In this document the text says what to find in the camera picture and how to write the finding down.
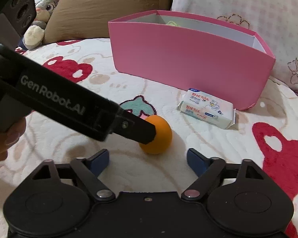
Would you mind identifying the bear print blanket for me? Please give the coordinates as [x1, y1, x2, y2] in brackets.
[0, 36, 298, 238]

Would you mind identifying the brown pillow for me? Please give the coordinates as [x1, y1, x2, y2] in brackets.
[43, 0, 172, 45]

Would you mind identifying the grey bunny plush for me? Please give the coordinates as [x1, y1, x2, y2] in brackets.
[18, 0, 59, 50]

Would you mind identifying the white wet wipes pack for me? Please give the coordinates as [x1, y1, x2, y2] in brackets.
[177, 88, 236, 130]

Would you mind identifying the green yarn skein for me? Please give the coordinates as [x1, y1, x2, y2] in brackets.
[163, 17, 181, 27]

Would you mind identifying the orange makeup sponge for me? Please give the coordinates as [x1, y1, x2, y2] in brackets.
[139, 115, 173, 155]

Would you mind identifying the pink checkered pillow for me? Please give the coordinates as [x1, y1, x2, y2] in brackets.
[172, 0, 298, 95]

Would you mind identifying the pink cardboard box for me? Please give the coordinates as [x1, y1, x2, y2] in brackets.
[108, 10, 276, 110]

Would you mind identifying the person's left hand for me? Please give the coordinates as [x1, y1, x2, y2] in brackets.
[0, 118, 26, 162]

